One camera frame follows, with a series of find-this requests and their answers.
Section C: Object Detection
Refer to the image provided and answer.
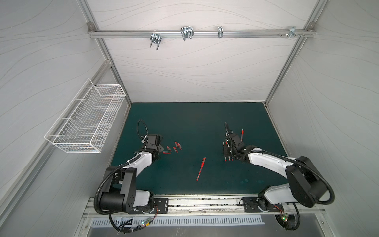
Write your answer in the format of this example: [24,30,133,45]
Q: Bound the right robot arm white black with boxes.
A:
[224,129,336,212]

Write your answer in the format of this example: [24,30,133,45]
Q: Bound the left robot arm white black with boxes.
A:
[93,134,164,215]

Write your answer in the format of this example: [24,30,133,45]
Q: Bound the green table mat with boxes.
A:
[112,102,286,195]

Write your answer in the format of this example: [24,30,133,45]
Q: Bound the metal U-bolt clamp left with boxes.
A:
[150,33,162,50]

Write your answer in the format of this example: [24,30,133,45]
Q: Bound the metal u-bolt clamp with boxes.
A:
[150,33,162,50]
[180,26,194,41]

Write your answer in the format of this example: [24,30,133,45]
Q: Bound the metal U-bolt clamp middle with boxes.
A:
[180,26,194,41]

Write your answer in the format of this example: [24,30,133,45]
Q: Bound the metal bolt clamp right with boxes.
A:
[278,27,305,39]

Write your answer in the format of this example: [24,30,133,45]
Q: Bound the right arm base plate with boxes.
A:
[238,197,284,213]

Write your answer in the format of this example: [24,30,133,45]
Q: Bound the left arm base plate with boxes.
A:
[128,198,169,215]

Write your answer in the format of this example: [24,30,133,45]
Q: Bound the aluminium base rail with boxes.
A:
[83,194,326,217]

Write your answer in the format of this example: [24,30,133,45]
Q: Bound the white wire basket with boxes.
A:
[44,79,126,154]

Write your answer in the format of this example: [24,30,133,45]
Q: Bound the white slotted cable duct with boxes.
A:
[91,215,265,228]

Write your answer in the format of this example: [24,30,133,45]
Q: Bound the left base cable bundle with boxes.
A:
[108,204,158,234]

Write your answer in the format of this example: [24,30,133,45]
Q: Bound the aluminium crossbar rail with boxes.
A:
[89,29,316,39]

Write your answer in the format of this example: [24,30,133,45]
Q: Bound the small metal bracket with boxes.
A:
[218,26,224,39]

